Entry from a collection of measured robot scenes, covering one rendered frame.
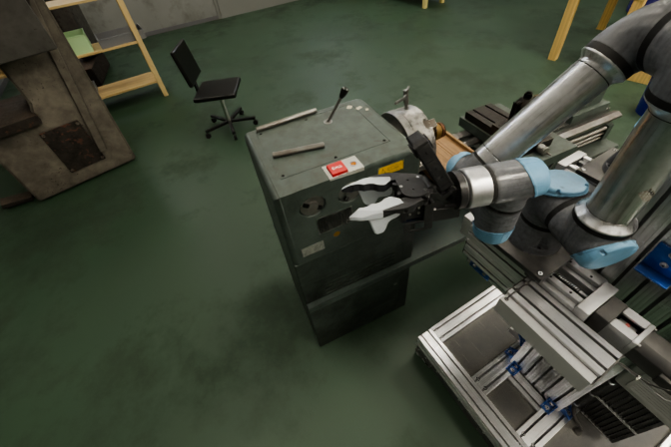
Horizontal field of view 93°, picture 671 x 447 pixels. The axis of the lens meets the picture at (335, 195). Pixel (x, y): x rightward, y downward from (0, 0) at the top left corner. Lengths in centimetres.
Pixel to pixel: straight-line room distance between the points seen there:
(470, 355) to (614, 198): 128
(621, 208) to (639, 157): 12
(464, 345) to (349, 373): 65
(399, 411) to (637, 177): 159
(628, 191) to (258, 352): 193
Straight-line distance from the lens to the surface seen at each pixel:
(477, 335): 199
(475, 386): 188
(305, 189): 109
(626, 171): 81
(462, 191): 59
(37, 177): 413
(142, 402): 240
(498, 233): 72
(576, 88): 77
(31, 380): 290
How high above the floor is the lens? 198
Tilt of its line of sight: 44 degrees down
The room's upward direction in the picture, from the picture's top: 7 degrees counter-clockwise
